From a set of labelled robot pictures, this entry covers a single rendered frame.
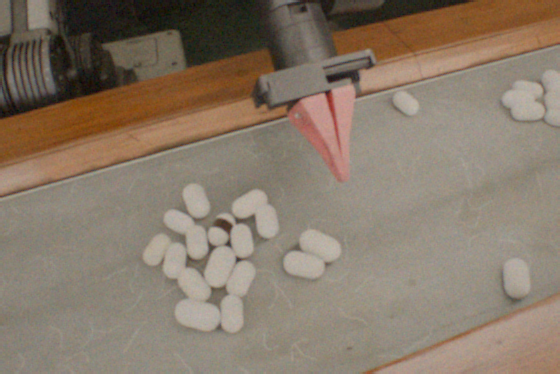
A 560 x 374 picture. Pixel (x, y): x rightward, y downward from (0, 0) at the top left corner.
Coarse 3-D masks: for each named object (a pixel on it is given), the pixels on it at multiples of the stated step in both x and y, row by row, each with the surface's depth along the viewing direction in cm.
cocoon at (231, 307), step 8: (232, 296) 38; (224, 304) 38; (232, 304) 38; (240, 304) 38; (224, 312) 37; (232, 312) 37; (240, 312) 37; (224, 320) 37; (232, 320) 37; (240, 320) 37; (224, 328) 37; (232, 328) 37
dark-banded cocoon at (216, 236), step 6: (222, 216) 44; (228, 216) 44; (234, 222) 44; (210, 228) 43; (216, 228) 43; (210, 234) 43; (216, 234) 42; (222, 234) 43; (210, 240) 43; (216, 240) 43; (222, 240) 43
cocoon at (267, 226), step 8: (264, 208) 44; (272, 208) 44; (256, 216) 44; (264, 216) 43; (272, 216) 44; (256, 224) 44; (264, 224) 43; (272, 224) 43; (264, 232) 43; (272, 232) 43
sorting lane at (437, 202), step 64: (512, 64) 60; (256, 128) 55; (384, 128) 53; (448, 128) 52; (512, 128) 51; (64, 192) 50; (128, 192) 49; (320, 192) 47; (384, 192) 47; (448, 192) 46; (512, 192) 45; (0, 256) 45; (64, 256) 44; (128, 256) 44; (256, 256) 43; (384, 256) 41; (448, 256) 41; (512, 256) 40; (0, 320) 40; (64, 320) 39; (128, 320) 39; (256, 320) 38; (320, 320) 38; (384, 320) 37; (448, 320) 37
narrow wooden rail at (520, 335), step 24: (528, 312) 34; (552, 312) 34; (456, 336) 33; (480, 336) 33; (504, 336) 33; (528, 336) 33; (552, 336) 33; (408, 360) 32; (432, 360) 32; (456, 360) 32; (480, 360) 32; (504, 360) 32; (528, 360) 32; (552, 360) 31
